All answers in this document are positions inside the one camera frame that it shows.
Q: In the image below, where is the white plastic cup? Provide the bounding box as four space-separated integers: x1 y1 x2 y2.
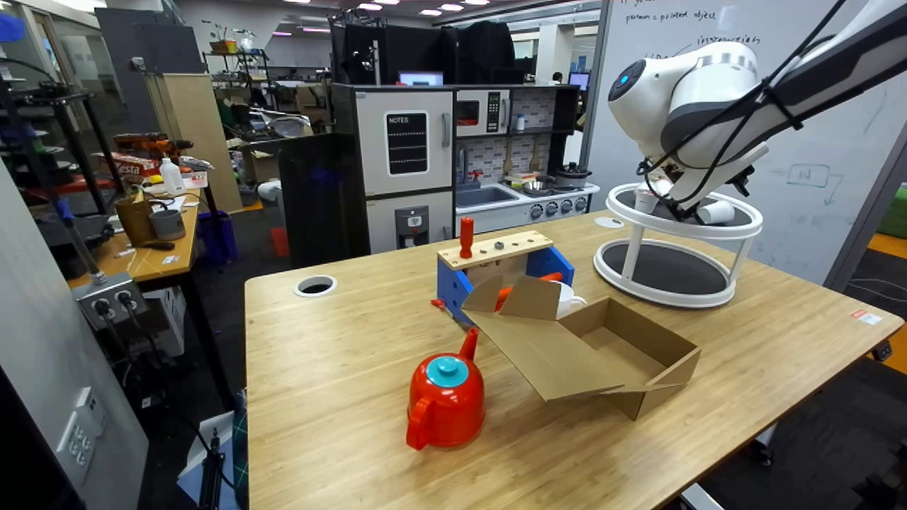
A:
697 201 733 223

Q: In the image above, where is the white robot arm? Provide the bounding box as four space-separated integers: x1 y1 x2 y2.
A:
607 0 907 219

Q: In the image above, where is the open cardboard box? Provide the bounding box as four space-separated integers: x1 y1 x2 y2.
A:
461 279 700 419

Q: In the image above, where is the white cup on stand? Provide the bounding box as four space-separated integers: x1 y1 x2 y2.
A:
635 188 658 212

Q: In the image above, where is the white two-tier round stand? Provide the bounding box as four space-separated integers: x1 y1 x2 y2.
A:
592 184 761 308

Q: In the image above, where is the small cardboard box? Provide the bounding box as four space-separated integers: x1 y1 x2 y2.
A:
115 197 184 248

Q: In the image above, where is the red toy peg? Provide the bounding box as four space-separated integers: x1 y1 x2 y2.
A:
458 219 472 259

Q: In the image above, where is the blue wooden toy bench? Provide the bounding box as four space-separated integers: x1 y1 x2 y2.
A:
432 231 575 327

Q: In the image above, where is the white toy kitchen set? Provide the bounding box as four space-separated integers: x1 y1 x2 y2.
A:
329 86 597 252

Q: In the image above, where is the toy microwave oven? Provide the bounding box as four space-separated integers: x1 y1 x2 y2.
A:
452 92 509 137

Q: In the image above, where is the red toy teapot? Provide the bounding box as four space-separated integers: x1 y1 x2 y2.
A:
404 330 483 452

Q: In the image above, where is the white spray bottle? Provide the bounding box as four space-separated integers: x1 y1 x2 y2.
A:
157 155 184 197

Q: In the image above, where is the wooden side desk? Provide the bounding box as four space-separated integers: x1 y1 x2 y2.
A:
92 192 198 287

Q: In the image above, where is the whiteboard with writing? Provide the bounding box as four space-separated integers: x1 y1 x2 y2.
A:
583 0 907 284

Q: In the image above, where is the red white warning sticker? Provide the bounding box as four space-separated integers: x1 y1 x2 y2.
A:
859 313 882 327

